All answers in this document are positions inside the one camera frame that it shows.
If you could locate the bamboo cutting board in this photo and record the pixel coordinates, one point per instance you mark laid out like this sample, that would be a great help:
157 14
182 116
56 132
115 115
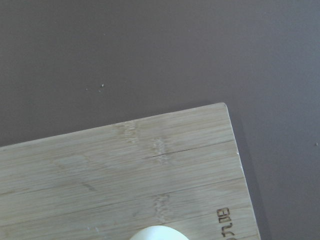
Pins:
180 169

